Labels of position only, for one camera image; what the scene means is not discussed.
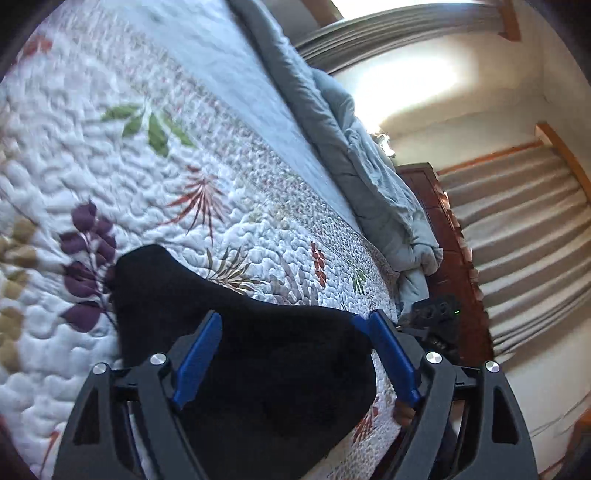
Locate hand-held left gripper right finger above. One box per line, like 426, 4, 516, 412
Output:
353, 309, 539, 480

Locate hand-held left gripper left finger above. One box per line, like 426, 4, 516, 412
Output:
52, 310, 223, 480

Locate black pants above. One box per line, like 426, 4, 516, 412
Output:
108, 244, 377, 480

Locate wooden headboard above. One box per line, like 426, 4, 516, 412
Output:
396, 162, 497, 365

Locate beige curtain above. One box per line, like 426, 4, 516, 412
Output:
436, 142, 591, 439

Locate grey-blue comforter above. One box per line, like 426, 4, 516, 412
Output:
228, 0, 445, 315

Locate floral quilted bedspread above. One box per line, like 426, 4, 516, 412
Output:
0, 0, 416, 480

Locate grey curtain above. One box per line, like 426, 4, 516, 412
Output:
294, 4, 505, 75

